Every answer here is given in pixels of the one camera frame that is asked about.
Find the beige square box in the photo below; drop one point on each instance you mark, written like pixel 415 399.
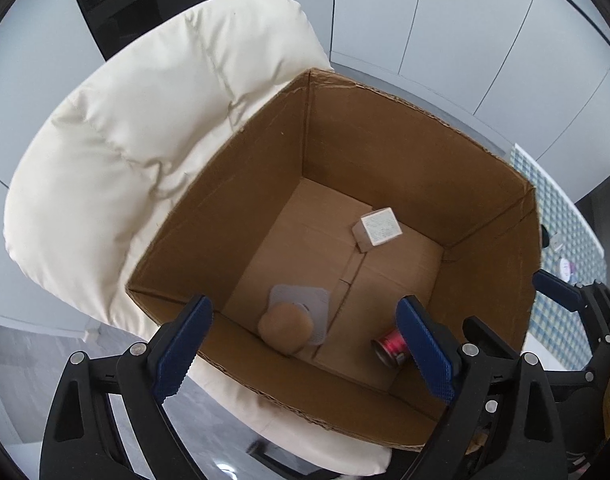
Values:
pixel 380 227

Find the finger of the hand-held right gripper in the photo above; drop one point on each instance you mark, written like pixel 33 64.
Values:
pixel 601 320
pixel 557 287

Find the cream cushioned chair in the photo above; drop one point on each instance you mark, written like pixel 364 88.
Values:
pixel 110 135

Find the blue yellow checkered tablecloth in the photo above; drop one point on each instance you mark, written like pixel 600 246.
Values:
pixel 560 200

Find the brown cardboard box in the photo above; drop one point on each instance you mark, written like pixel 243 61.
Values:
pixel 385 160

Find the white round compact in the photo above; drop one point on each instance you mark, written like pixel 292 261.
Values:
pixel 556 246

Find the dark glass door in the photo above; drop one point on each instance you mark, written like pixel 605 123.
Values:
pixel 135 5

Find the red can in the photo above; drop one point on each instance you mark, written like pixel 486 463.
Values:
pixel 391 345

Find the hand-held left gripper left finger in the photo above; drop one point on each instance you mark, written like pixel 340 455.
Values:
pixel 182 350

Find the translucent perforated plastic lid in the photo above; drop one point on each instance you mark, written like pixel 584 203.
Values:
pixel 315 302

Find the small purple-capped bottle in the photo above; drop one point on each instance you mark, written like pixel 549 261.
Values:
pixel 567 267

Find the brown makeup puff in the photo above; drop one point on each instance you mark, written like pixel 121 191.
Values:
pixel 285 330

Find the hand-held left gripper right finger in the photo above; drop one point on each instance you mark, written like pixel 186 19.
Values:
pixel 427 350

